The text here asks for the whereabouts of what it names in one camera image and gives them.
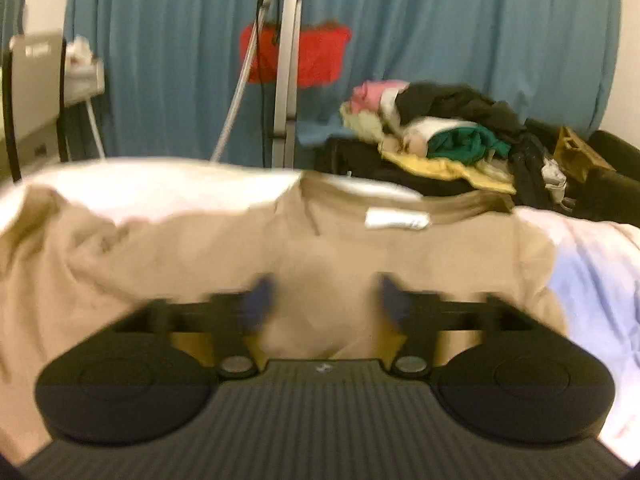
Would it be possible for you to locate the blue curtain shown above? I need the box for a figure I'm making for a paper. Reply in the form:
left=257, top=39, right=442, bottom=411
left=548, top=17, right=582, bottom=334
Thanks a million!
left=65, top=0, right=620, bottom=159

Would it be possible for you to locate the silver garment steamer stand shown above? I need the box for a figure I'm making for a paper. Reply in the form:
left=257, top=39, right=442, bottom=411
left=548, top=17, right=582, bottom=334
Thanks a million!
left=209, top=0, right=303, bottom=169

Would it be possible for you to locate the cluttered white desk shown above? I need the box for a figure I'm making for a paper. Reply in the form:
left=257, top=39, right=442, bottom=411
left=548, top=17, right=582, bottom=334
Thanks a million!
left=0, top=34, right=108, bottom=181

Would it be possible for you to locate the red cloth bag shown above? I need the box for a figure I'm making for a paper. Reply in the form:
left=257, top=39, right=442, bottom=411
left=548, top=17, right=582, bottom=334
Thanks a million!
left=247, top=21, right=352, bottom=89

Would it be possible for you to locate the pile of mixed clothes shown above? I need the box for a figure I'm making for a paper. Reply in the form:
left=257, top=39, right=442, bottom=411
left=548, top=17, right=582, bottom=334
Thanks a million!
left=314, top=80, right=574, bottom=211

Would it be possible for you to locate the black cushion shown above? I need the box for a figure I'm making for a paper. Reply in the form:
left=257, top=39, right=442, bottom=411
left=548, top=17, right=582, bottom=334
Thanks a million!
left=524, top=118, right=640, bottom=224

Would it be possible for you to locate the beige t-shirt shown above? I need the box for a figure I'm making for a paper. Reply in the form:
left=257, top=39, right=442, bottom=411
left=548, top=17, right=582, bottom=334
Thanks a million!
left=1, top=174, right=567, bottom=462

